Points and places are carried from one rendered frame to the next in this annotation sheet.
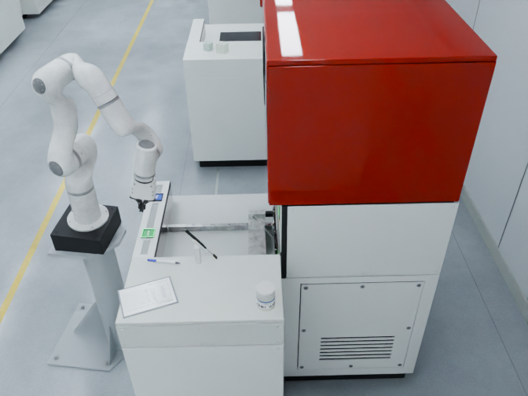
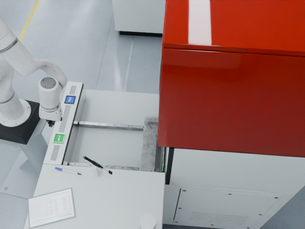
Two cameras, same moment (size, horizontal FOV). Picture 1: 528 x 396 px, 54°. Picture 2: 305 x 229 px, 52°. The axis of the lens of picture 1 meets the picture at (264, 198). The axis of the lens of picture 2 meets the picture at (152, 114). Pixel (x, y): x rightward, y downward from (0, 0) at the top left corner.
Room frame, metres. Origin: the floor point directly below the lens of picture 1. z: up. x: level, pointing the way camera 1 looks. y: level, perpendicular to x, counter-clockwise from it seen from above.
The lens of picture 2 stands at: (0.92, -0.04, 2.43)
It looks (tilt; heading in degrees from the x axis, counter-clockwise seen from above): 55 degrees down; 4
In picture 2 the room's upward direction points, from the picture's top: 1 degrees clockwise
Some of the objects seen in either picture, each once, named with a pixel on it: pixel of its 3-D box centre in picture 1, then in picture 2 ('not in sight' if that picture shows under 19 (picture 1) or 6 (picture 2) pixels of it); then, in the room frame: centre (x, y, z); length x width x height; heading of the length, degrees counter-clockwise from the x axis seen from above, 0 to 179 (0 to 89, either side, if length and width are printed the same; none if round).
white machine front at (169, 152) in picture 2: (278, 185); (171, 101); (1.99, -0.07, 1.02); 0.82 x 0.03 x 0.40; 0
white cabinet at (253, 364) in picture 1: (215, 317); not in sight; (1.72, 0.26, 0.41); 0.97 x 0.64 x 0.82; 0
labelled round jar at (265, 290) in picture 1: (265, 296); (147, 224); (1.32, 0.00, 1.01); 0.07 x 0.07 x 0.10
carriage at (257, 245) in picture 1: (257, 240); (149, 146); (1.78, 0.04, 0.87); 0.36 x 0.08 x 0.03; 0
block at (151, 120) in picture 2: (256, 214); (151, 120); (1.94, 0.04, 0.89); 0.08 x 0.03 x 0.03; 90
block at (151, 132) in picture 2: (256, 225); (150, 132); (1.86, 0.04, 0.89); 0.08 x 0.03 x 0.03; 90
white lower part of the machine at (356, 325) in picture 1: (340, 274); (213, 156); (2.00, -0.41, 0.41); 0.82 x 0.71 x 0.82; 0
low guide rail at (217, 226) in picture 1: (220, 226); (121, 126); (1.92, 0.21, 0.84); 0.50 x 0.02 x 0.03; 90
